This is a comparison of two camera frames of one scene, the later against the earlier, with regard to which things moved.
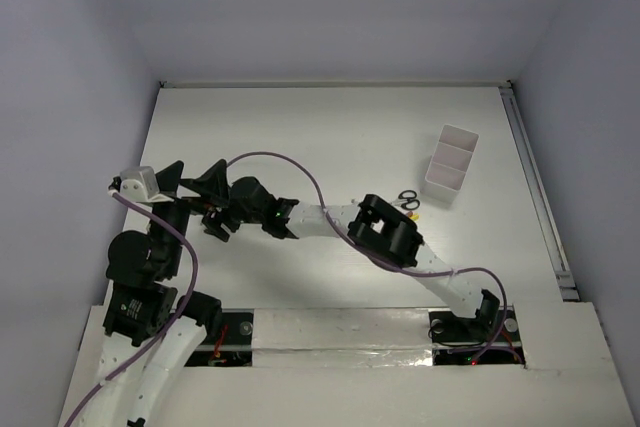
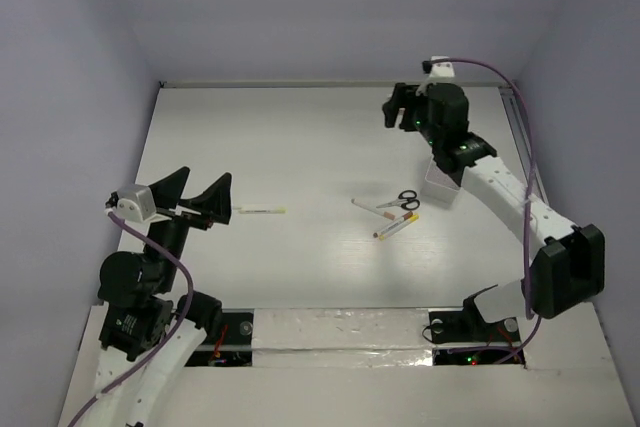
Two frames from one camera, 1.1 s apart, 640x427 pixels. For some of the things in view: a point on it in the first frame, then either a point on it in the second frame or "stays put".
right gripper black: [214, 220] -> [403, 96]
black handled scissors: [407, 200] stays put
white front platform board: [371, 367] stays put
